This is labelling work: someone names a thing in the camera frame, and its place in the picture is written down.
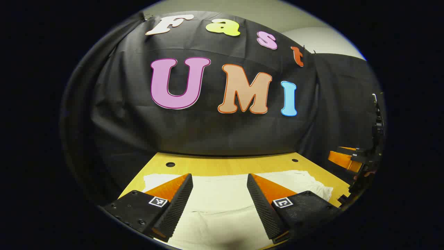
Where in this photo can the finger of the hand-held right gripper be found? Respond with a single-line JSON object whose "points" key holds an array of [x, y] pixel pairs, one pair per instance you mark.
{"points": [[341, 160]]}

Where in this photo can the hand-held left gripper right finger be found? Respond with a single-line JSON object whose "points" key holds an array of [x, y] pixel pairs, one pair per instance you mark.
{"points": [[263, 205]]}

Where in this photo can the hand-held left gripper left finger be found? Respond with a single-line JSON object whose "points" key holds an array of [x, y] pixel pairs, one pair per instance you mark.
{"points": [[178, 205]]}

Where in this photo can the white jeans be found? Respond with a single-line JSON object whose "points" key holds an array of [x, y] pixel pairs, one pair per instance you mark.
{"points": [[222, 194]]}

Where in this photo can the black backdrop cloth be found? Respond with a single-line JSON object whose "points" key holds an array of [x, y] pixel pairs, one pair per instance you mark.
{"points": [[208, 135]]}

